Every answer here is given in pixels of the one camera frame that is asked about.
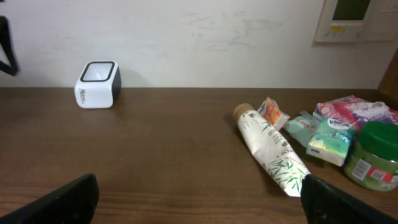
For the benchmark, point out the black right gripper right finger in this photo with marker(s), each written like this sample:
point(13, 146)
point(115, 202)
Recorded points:
point(323, 203)

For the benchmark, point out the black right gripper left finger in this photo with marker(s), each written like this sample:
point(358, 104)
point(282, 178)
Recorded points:
point(74, 202)

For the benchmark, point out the white cream tube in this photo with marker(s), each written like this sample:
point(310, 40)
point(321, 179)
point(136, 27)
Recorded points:
point(271, 150)

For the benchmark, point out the green lid jar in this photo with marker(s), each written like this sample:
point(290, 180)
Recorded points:
point(372, 161)

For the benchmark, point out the mint green wipes packet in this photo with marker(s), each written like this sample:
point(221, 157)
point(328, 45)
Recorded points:
point(302, 128)

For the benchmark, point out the red purple tissue pack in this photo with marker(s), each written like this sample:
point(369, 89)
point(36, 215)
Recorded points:
point(355, 111)

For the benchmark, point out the orange tissue pocket pack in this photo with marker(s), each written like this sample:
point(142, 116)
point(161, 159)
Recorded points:
point(270, 110)

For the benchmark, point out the white wall control panel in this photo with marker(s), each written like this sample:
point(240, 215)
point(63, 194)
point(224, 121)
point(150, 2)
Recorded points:
point(353, 21)

